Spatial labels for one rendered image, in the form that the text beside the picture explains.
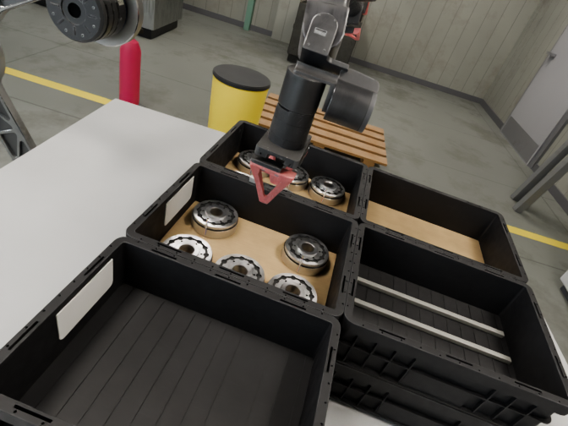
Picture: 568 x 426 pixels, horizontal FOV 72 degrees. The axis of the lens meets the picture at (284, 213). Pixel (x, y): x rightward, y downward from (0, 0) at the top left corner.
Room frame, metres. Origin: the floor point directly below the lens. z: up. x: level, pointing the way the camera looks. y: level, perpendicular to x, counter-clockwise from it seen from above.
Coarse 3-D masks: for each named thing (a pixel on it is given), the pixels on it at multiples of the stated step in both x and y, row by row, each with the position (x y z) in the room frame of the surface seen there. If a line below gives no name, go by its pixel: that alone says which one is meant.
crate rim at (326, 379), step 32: (160, 256) 0.45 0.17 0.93; (64, 288) 0.33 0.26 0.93; (256, 288) 0.45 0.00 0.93; (32, 320) 0.27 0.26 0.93; (320, 320) 0.43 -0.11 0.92; (0, 352) 0.22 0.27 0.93; (320, 384) 0.32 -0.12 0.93; (0, 416) 0.17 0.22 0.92; (32, 416) 0.17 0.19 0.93; (320, 416) 0.27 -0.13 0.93
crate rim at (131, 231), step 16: (224, 176) 0.75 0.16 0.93; (320, 208) 0.74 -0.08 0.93; (352, 224) 0.72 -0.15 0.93; (144, 240) 0.47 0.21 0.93; (352, 240) 0.66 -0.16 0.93; (192, 256) 0.47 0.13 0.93; (352, 256) 0.61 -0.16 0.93; (224, 272) 0.46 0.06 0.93; (272, 288) 0.46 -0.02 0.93; (304, 304) 0.45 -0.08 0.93; (320, 304) 0.46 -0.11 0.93; (336, 304) 0.47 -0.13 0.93
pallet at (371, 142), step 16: (272, 96) 3.62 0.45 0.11; (272, 112) 3.27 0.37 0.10; (320, 112) 3.61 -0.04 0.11; (320, 128) 3.27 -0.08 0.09; (336, 128) 3.35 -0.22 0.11; (368, 128) 3.61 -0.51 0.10; (320, 144) 2.94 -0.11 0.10; (336, 144) 3.02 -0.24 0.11; (352, 144) 3.13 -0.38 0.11; (368, 144) 3.28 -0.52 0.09; (384, 144) 3.35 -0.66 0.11; (368, 160) 2.95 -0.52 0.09; (384, 160) 3.01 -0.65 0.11
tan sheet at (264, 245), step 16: (192, 208) 0.72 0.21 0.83; (176, 224) 0.65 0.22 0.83; (240, 224) 0.72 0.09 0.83; (256, 224) 0.74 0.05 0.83; (208, 240) 0.63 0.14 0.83; (224, 240) 0.65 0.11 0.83; (240, 240) 0.66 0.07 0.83; (256, 240) 0.68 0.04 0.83; (272, 240) 0.70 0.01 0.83; (256, 256) 0.63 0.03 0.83; (272, 256) 0.65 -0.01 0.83; (272, 272) 0.60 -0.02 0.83; (288, 272) 0.61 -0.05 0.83; (320, 288) 0.60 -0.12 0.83
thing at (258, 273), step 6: (222, 258) 0.56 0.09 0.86; (228, 258) 0.57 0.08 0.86; (234, 258) 0.57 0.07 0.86; (240, 258) 0.58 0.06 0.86; (246, 258) 0.58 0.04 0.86; (222, 264) 0.55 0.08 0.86; (228, 264) 0.55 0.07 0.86; (252, 264) 0.57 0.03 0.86; (258, 264) 0.58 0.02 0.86; (252, 270) 0.55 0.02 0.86; (258, 270) 0.56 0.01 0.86; (252, 276) 0.54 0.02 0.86; (258, 276) 0.55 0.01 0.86; (264, 276) 0.55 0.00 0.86
